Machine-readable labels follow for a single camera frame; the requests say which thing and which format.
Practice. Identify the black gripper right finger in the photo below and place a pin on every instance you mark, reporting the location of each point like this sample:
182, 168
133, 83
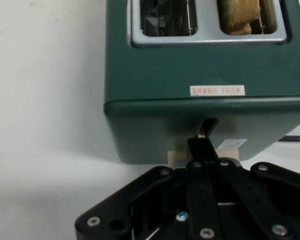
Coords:
265, 200

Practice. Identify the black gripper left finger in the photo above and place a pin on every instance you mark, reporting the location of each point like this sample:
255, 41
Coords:
130, 207

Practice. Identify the dark green two-slot toaster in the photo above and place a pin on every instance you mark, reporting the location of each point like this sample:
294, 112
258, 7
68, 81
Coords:
152, 80

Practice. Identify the bread slice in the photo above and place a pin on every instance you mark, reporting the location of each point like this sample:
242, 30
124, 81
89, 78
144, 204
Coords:
237, 17

